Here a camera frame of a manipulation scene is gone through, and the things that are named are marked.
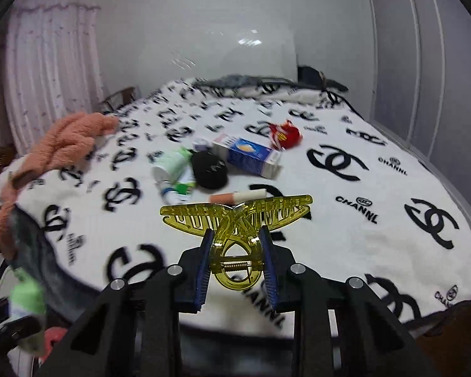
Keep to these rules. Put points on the light green cloth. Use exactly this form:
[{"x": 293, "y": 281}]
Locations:
[{"x": 27, "y": 292}]

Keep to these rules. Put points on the blue white carton box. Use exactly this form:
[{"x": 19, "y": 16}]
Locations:
[{"x": 247, "y": 155}]

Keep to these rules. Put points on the grey striped cloth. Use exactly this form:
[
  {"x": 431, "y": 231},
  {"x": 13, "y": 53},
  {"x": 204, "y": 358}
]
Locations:
[{"x": 235, "y": 82}]

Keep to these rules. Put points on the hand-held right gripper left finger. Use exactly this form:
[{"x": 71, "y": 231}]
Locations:
[{"x": 203, "y": 269}]

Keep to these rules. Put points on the red snack wrapper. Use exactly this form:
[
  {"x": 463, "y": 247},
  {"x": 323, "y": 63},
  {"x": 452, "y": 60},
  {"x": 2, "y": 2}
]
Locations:
[{"x": 284, "y": 133}]

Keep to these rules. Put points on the grey sliding door wardrobe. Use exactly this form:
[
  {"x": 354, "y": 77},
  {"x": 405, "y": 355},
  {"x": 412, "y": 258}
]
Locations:
[{"x": 435, "y": 66}]

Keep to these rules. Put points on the orange white stick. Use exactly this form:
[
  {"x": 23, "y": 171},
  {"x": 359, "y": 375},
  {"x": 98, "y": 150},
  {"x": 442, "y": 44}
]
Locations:
[{"x": 235, "y": 197}]

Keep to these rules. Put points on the orange fuzzy cloth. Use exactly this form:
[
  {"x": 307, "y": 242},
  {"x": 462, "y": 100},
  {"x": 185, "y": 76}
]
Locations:
[{"x": 62, "y": 141}]

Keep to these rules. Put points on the brown woven basket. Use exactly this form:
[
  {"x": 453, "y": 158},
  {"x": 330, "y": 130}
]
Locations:
[{"x": 0, "y": 161}]

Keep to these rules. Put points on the black pouch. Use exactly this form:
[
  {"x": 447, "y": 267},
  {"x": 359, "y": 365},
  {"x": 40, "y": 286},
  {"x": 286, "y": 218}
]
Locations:
[{"x": 210, "y": 171}]

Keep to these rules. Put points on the white black printed blanket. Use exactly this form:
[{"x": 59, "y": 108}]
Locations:
[{"x": 337, "y": 243}]

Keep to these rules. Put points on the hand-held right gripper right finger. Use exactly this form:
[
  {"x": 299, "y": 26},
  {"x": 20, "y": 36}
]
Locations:
[{"x": 269, "y": 271}]

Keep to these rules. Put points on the white glossy headboard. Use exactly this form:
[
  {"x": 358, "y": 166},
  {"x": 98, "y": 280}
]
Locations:
[{"x": 219, "y": 63}]

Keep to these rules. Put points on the wooden chair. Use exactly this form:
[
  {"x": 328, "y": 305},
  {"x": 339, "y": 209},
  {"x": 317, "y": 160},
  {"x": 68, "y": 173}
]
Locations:
[{"x": 117, "y": 100}]

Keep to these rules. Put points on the white green tube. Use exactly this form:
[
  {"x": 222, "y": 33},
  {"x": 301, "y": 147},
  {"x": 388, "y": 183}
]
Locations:
[{"x": 178, "y": 190}]

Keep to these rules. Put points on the dark clothing by headboard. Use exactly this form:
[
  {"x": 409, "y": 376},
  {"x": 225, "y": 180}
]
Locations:
[{"x": 310, "y": 76}]

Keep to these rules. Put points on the pink sheer curtain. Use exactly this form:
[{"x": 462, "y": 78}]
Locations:
[{"x": 51, "y": 66}]

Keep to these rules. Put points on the yellow translucent hair claw clip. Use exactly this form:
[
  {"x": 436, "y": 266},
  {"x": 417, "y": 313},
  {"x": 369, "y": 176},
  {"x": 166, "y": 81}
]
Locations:
[{"x": 235, "y": 224}]

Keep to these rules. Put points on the white green plastic bottle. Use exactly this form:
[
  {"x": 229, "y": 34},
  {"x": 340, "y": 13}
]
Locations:
[{"x": 170, "y": 165}]

